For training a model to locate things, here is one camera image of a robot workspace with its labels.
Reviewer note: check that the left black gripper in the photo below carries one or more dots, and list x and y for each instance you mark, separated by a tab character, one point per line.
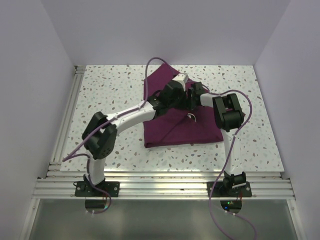
184	104

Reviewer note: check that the purple cloth mat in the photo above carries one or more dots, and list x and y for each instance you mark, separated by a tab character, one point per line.
175	127

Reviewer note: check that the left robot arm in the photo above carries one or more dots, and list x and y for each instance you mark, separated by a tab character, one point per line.
100	135

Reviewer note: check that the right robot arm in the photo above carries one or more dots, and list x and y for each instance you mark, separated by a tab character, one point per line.
229	118

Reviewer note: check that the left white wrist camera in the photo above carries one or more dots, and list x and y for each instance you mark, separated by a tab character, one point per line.
181	78

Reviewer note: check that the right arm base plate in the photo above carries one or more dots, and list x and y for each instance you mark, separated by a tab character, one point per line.
220	191

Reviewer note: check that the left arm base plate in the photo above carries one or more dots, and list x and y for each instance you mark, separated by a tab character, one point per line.
84	189

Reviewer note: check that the aluminium frame rails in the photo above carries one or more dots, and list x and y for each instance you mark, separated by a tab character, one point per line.
164	173

